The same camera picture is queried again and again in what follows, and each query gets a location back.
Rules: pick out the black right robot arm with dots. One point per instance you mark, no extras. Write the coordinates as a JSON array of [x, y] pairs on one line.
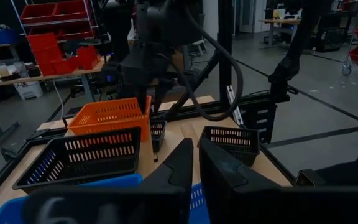
[[172, 21]]

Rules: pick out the white plastic bucket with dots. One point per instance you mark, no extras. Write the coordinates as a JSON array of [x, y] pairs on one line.
[[29, 91]]

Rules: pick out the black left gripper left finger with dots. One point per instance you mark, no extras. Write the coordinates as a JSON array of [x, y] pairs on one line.
[[172, 186]]

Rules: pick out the black vertical frame post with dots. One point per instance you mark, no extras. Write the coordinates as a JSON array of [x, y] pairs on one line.
[[225, 46]]

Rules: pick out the black plastic basket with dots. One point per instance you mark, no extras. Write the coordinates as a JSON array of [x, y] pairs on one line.
[[157, 146], [98, 168], [250, 152]]

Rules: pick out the black crate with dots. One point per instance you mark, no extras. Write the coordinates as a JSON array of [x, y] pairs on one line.
[[330, 40]]

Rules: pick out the orange plastic basket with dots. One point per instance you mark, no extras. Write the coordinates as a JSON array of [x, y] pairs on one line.
[[145, 124]]

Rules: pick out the wooden workbench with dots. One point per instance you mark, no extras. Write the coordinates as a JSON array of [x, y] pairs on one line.
[[42, 77]]

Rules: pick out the blue plastic basket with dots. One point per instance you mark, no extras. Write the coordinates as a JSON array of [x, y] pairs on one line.
[[110, 180]]

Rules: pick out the black covered frame strut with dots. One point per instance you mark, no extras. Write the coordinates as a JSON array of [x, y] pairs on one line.
[[287, 68]]

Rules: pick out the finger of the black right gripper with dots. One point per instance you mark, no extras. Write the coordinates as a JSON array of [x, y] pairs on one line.
[[159, 98], [144, 99]]

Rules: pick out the light wooden desk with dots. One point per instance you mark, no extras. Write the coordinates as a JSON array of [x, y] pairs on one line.
[[280, 21]]

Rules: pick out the red plastic storage bin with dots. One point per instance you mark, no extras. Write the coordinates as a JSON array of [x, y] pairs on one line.
[[43, 53], [87, 57], [37, 12], [71, 9]]

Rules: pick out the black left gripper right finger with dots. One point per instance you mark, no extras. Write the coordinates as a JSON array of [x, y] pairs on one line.
[[228, 193]]

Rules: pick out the white step stool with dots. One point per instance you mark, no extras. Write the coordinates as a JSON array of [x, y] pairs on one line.
[[199, 46]]

